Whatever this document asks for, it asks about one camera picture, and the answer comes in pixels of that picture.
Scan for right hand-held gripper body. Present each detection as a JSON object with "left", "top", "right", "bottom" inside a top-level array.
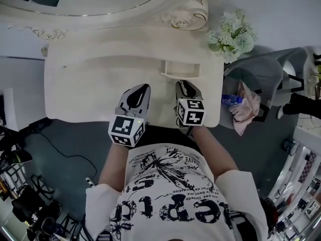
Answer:
[{"left": 174, "top": 97, "right": 206, "bottom": 128}]

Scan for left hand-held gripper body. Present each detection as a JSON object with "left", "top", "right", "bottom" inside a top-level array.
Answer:
[{"left": 107, "top": 105, "right": 150, "bottom": 149}]

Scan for cream ornate dressing table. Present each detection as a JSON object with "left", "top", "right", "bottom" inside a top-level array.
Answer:
[{"left": 44, "top": 21, "right": 225, "bottom": 129}]

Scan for person's right forearm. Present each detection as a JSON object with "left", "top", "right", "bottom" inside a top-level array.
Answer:
[{"left": 191, "top": 125, "right": 239, "bottom": 183}]

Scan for person's left forearm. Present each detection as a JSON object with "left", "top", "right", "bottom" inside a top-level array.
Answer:
[{"left": 97, "top": 141, "right": 131, "bottom": 193}]

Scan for person's black shorts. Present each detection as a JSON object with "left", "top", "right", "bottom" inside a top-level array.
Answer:
[{"left": 144, "top": 124, "right": 203, "bottom": 156}]

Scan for blue water bottle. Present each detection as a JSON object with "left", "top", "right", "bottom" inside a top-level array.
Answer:
[{"left": 221, "top": 94, "right": 246, "bottom": 106}]

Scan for pink cloth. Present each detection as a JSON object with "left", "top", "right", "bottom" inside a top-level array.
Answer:
[{"left": 229, "top": 80, "right": 262, "bottom": 137}]

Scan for white flower bouquet in vase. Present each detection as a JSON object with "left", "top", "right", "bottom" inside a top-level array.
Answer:
[{"left": 207, "top": 8, "right": 258, "bottom": 65}]

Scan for person's white printed T-shirt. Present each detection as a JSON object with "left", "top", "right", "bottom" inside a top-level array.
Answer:
[{"left": 84, "top": 143, "right": 269, "bottom": 241}]

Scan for small black bin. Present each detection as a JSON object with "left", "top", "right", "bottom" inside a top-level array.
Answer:
[{"left": 281, "top": 139, "right": 299, "bottom": 157}]

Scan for white panel board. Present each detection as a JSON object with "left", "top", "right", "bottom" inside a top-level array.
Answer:
[{"left": 0, "top": 87, "right": 21, "bottom": 133}]

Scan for white shelf unit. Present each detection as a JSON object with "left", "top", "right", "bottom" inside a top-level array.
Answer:
[{"left": 265, "top": 126, "right": 321, "bottom": 241}]

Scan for black backpack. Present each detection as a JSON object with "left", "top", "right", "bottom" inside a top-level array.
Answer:
[{"left": 258, "top": 196, "right": 279, "bottom": 237}]

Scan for black floor cable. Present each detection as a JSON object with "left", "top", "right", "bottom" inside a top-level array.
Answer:
[{"left": 37, "top": 129, "right": 98, "bottom": 183}]

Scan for oval mirror ornate white frame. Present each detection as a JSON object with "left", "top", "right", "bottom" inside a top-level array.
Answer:
[{"left": 0, "top": 0, "right": 230, "bottom": 41}]

